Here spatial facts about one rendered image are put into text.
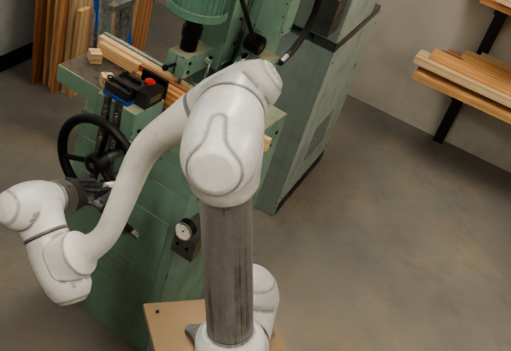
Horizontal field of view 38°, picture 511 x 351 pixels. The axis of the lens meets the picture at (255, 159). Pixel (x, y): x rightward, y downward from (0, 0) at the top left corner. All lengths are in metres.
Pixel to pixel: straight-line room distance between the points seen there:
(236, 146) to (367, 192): 2.63
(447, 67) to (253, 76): 2.63
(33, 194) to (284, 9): 0.95
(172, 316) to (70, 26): 2.03
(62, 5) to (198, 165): 2.50
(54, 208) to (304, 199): 2.06
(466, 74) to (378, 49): 0.75
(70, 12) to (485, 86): 2.08
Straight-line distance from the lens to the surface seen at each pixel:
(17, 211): 1.64
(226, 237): 1.37
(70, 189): 1.77
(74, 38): 3.68
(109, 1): 3.11
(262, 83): 1.36
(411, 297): 3.33
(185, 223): 2.14
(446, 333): 3.26
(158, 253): 2.36
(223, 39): 2.22
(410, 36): 4.39
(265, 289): 1.74
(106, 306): 2.68
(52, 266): 1.65
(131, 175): 1.53
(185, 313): 2.00
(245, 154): 1.21
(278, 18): 2.21
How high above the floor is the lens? 2.07
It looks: 34 degrees down
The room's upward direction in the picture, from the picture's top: 19 degrees clockwise
